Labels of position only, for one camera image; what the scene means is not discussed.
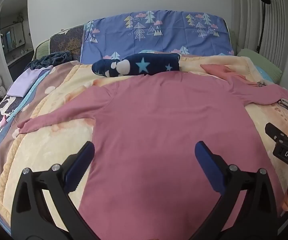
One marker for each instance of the grey curtain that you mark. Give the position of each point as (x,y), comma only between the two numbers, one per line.
(284,30)

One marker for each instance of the dark teal fleece blanket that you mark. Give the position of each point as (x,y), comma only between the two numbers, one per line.
(53,58)

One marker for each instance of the green pillow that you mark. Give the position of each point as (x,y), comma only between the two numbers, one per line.
(256,57)

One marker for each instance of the navy star-print garment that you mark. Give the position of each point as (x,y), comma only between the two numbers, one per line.
(139,66)

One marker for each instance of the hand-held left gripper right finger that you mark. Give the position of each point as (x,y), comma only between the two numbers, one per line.
(207,165)

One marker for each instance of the cream bear-print blanket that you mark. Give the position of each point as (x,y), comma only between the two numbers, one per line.
(46,150)

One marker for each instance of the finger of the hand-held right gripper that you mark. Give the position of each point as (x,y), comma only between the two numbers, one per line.
(275,131)

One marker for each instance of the lavender cloth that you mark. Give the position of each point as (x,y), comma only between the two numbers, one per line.
(26,82)

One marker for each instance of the pink long-sleeve shirt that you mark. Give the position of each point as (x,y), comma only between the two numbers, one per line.
(159,130)

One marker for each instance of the blue tree-print quilt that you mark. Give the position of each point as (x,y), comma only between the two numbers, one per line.
(171,35)

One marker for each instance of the coral pink garment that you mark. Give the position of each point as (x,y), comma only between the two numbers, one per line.
(219,71)

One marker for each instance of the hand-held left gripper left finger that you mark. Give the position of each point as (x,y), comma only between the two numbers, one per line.
(80,165)

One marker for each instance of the green headboard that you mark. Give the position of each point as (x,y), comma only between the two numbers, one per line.
(42,48)

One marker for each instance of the dark tree-print cover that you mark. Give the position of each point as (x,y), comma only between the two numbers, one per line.
(64,42)

